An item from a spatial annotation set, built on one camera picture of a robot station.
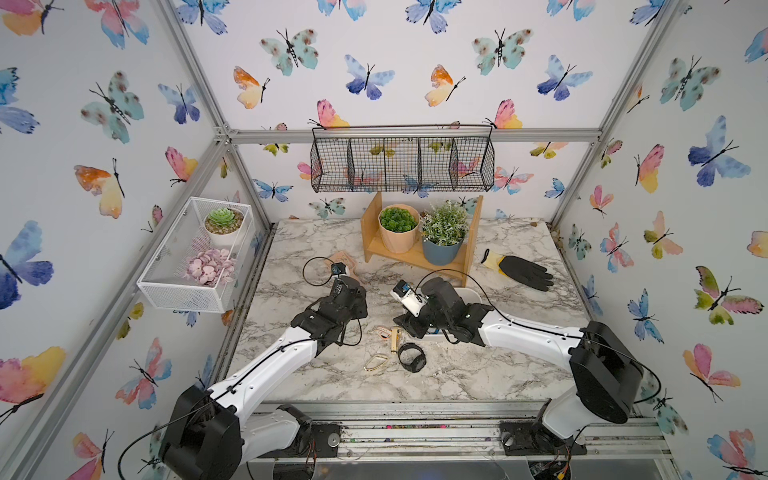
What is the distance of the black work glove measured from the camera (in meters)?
1.03

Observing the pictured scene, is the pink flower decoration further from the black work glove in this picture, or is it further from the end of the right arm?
the black work glove

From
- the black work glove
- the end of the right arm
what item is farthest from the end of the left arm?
the black work glove
